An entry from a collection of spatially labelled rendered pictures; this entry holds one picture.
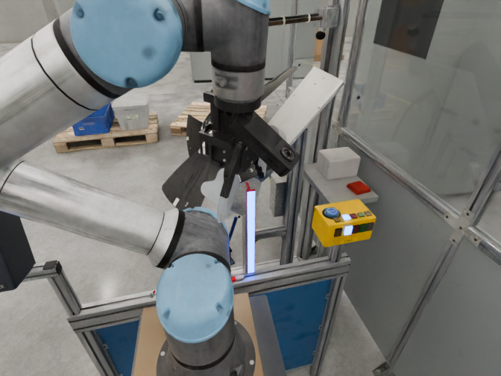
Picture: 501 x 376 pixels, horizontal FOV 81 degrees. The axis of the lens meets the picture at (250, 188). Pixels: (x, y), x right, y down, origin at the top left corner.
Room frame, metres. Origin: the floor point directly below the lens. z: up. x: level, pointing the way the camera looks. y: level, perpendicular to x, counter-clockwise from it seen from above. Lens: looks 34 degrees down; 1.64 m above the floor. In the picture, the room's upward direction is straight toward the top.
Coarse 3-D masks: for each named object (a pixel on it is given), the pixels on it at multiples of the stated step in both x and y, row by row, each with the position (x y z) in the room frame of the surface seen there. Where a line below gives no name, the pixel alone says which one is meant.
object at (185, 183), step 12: (192, 156) 1.03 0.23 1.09; (180, 168) 1.02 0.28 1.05; (192, 168) 1.00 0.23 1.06; (204, 168) 0.99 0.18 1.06; (168, 180) 1.01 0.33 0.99; (180, 180) 0.99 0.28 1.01; (192, 180) 0.97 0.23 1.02; (204, 180) 0.96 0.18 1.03; (168, 192) 0.97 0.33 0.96; (180, 192) 0.95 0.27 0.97; (192, 192) 0.94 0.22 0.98; (180, 204) 0.92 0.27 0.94; (192, 204) 0.90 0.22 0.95
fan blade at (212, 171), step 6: (210, 168) 0.83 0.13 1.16; (216, 168) 0.82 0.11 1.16; (222, 168) 0.81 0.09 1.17; (270, 168) 0.77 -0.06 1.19; (210, 174) 0.80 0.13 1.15; (216, 174) 0.80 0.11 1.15; (240, 174) 0.77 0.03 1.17; (246, 174) 0.77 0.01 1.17; (252, 174) 0.76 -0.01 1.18; (210, 180) 0.78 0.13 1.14; (246, 180) 0.74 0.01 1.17
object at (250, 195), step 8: (248, 192) 0.65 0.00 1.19; (248, 200) 0.65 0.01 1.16; (248, 208) 0.65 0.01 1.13; (248, 216) 0.65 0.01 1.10; (248, 224) 0.65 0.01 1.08; (248, 232) 0.65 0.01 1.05; (248, 240) 0.65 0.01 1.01; (248, 248) 0.64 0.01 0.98; (248, 256) 0.64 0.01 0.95; (248, 264) 0.64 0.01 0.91; (248, 272) 0.64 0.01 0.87
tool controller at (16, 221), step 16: (0, 224) 0.49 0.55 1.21; (16, 224) 0.53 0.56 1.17; (0, 240) 0.46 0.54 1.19; (16, 240) 0.51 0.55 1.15; (0, 256) 0.44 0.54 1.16; (16, 256) 0.48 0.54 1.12; (32, 256) 0.52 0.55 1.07; (0, 272) 0.43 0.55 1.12; (16, 272) 0.45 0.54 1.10; (0, 288) 0.42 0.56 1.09
